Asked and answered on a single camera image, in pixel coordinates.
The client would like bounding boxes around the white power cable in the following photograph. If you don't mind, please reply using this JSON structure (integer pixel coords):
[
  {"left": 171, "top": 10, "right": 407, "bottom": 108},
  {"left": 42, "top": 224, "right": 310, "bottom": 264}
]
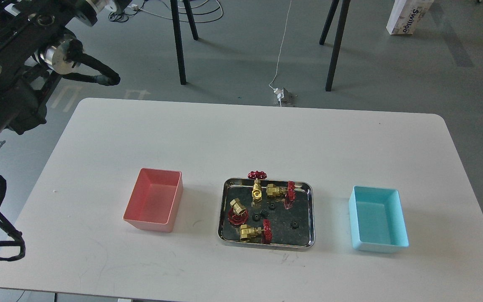
[{"left": 269, "top": 0, "right": 293, "bottom": 94}]

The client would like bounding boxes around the brass valve red handle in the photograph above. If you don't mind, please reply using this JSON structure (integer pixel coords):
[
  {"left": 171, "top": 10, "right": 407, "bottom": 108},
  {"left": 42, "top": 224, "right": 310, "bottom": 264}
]
[
  {"left": 227, "top": 198, "right": 249, "bottom": 227},
  {"left": 239, "top": 219, "right": 273, "bottom": 244},
  {"left": 248, "top": 171, "right": 267, "bottom": 209},
  {"left": 266, "top": 181, "right": 296, "bottom": 201}
]

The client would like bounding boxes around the black table leg left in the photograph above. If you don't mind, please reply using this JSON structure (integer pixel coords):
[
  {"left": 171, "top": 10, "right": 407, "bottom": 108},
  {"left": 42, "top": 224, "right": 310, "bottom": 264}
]
[{"left": 170, "top": 0, "right": 199, "bottom": 85}]

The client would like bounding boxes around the black table leg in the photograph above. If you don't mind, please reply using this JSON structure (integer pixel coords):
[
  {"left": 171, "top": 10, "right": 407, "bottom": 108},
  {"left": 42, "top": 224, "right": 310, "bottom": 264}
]
[
  {"left": 170, "top": 0, "right": 199, "bottom": 85},
  {"left": 319, "top": 0, "right": 351, "bottom": 92}
]

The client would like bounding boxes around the floor cables and power strip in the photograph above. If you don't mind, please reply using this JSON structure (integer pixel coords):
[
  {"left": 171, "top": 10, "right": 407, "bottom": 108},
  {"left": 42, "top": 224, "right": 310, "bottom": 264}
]
[{"left": 107, "top": 0, "right": 224, "bottom": 23}]

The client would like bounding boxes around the pink plastic box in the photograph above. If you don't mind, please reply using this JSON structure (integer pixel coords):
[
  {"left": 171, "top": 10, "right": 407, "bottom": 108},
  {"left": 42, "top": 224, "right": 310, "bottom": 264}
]
[{"left": 123, "top": 168, "right": 184, "bottom": 233}]

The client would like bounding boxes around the brass valve red handle front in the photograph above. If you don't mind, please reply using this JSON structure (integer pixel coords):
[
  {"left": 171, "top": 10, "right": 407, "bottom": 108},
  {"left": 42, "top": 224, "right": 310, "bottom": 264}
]
[{"left": 239, "top": 219, "right": 273, "bottom": 244}]

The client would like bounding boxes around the upright brass valve red handle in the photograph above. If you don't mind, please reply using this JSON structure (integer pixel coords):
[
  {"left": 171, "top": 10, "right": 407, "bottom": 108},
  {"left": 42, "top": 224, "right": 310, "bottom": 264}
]
[{"left": 248, "top": 171, "right": 267, "bottom": 209}]

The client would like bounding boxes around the black table leg right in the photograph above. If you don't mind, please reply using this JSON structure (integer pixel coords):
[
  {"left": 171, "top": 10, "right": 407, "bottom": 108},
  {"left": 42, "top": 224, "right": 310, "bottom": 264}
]
[{"left": 319, "top": 0, "right": 351, "bottom": 92}]

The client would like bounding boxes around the steel metal tray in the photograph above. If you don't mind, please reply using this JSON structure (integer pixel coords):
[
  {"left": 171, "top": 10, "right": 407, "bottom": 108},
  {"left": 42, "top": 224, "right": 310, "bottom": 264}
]
[{"left": 217, "top": 178, "right": 315, "bottom": 249}]

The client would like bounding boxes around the floor power socket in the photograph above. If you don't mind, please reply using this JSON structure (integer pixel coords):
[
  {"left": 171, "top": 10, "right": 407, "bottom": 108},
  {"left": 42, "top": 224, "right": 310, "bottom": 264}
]
[{"left": 273, "top": 88, "right": 295, "bottom": 107}]

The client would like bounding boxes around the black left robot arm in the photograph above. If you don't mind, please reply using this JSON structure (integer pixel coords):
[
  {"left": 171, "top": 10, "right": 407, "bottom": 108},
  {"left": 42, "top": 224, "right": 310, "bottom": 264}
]
[{"left": 0, "top": 0, "right": 129, "bottom": 135}]

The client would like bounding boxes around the blue plastic box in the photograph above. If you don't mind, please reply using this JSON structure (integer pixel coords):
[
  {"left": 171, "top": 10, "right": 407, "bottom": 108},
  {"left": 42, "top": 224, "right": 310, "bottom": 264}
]
[{"left": 348, "top": 185, "right": 410, "bottom": 253}]

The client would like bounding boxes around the white cardboard box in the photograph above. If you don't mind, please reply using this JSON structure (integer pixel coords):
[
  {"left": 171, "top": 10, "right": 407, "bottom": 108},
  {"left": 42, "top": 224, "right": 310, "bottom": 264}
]
[{"left": 387, "top": 0, "right": 434, "bottom": 36}]

